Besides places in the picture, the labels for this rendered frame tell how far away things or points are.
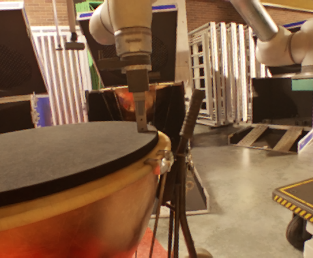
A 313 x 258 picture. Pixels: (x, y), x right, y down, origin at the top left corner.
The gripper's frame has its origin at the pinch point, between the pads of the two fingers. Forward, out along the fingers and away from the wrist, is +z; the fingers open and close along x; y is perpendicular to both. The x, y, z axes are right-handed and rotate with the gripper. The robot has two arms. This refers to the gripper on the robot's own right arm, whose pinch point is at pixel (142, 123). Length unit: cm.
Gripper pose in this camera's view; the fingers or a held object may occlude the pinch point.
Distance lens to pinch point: 57.7
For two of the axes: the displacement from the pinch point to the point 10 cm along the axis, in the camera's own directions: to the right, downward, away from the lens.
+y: 9.9, -1.0, 0.7
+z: 0.9, 9.8, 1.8
